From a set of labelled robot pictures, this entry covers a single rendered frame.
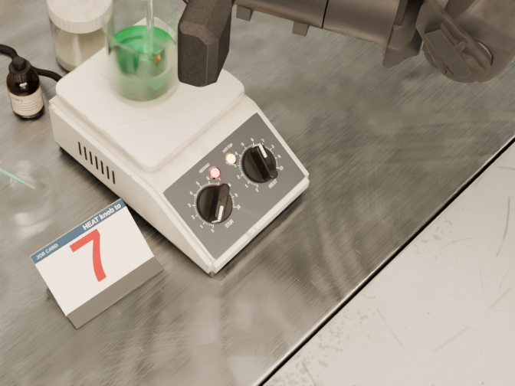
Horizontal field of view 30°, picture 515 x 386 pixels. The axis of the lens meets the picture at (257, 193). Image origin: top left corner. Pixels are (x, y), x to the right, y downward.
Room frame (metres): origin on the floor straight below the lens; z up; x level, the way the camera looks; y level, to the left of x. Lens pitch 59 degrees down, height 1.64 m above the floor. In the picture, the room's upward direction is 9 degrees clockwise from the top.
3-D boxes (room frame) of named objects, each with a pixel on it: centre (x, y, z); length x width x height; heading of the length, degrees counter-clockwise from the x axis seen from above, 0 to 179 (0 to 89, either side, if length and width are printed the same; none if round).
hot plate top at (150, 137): (0.49, 0.10, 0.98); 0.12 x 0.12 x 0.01; 56
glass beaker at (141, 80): (0.49, 0.11, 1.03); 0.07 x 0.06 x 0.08; 25
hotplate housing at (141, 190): (0.47, 0.08, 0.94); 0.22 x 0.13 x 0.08; 56
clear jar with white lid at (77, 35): (0.58, 0.19, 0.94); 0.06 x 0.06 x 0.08
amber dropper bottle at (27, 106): (0.51, 0.22, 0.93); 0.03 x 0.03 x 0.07
